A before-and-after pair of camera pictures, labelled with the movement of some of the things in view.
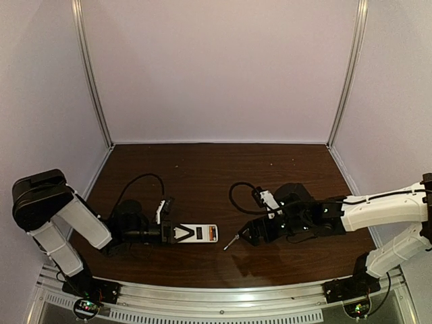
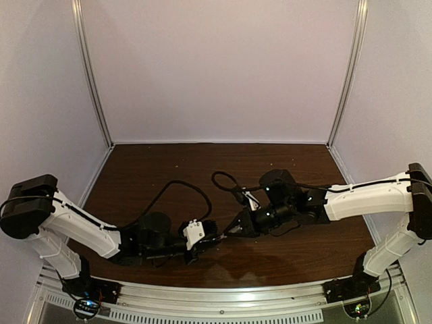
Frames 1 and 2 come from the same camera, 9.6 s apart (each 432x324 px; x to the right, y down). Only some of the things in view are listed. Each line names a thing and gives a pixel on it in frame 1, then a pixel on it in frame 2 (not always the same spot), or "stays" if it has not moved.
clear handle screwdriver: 236,237 → 222,236
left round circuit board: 86,310 stays
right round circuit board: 358,310 stays
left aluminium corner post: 91,69 stays
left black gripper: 167,232 → 194,254
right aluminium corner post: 345,95 stays
